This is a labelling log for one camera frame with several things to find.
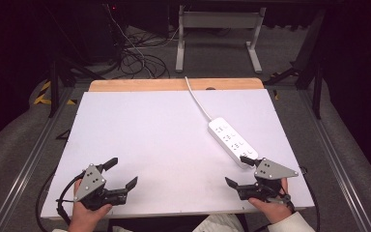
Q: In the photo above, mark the person's white clothing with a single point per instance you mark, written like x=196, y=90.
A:
x=219, y=224

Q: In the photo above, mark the black tripod stand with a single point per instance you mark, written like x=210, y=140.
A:
x=54, y=87

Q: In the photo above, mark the person's right hand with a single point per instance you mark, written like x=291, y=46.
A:
x=272, y=211

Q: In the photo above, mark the aluminium floor rail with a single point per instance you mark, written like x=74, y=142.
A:
x=24, y=170
x=336, y=161

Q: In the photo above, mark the person's left hand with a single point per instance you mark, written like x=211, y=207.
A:
x=85, y=217

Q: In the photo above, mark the black computer tower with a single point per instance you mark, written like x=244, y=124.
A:
x=99, y=35

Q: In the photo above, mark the white metal desk frame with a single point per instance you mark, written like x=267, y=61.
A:
x=219, y=20

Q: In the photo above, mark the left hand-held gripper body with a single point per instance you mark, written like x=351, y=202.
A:
x=90, y=183

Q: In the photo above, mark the black metal stand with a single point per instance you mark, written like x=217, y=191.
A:
x=317, y=90

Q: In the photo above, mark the black table bracket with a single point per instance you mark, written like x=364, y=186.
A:
x=64, y=135

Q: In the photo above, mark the wooden table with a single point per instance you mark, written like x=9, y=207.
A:
x=141, y=85

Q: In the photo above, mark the yellow black hazard tape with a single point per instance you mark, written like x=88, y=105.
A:
x=42, y=100

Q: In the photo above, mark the white board cover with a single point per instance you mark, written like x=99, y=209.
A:
x=148, y=138

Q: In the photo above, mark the white power strip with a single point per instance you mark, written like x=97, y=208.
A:
x=228, y=136

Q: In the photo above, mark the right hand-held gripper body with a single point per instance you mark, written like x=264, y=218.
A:
x=272, y=170

